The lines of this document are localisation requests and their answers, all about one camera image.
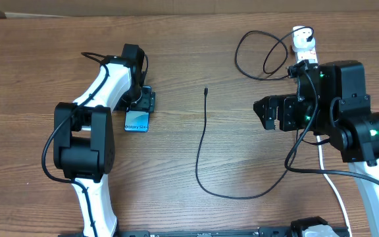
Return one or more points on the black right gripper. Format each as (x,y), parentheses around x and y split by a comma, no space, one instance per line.
(286,107)

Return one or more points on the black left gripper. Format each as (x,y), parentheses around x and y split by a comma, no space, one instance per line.
(122,104)

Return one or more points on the blue Samsung Galaxy smartphone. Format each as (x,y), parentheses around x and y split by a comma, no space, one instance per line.
(136,121)

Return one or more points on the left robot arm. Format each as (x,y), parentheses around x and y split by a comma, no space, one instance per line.
(83,137)

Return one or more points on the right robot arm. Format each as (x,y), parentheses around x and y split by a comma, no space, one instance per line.
(331,100)

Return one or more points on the white charger plug adapter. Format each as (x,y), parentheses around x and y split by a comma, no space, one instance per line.
(302,39)

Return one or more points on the white power strip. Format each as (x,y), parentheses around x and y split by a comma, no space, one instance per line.
(310,55)

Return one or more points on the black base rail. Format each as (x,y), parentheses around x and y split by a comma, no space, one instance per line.
(312,226)

